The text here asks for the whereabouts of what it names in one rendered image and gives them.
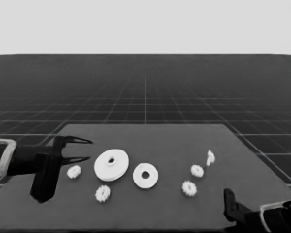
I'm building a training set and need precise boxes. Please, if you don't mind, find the white round carrier with pins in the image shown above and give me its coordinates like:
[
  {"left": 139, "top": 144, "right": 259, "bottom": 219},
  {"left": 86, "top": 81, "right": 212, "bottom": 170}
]
[{"left": 132, "top": 162, "right": 159, "bottom": 190}]

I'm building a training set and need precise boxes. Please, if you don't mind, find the large thick white disc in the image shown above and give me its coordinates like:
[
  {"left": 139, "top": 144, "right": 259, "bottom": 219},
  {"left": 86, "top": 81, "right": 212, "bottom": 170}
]
[{"left": 93, "top": 148, "right": 130, "bottom": 183}]

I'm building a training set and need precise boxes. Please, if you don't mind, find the small white T-shaped piece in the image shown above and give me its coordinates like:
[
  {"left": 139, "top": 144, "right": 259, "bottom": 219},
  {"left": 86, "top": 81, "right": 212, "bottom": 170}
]
[{"left": 206, "top": 149, "right": 217, "bottom": 168}]

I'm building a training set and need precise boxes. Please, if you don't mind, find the small white toothed gear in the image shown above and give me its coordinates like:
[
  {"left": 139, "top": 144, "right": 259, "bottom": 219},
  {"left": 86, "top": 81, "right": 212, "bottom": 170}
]
[
  {"left": 66, "top": 164, "right": 82, "bottom": 180},
  {"left": 181, "top": 180, "right": 198, "bottom": 198},
  {"left": 190, "top": 164, "right": 206, "bottom": 179},
  {"left": 94, "top": 184, "right": 112, "bottom": 204}
]

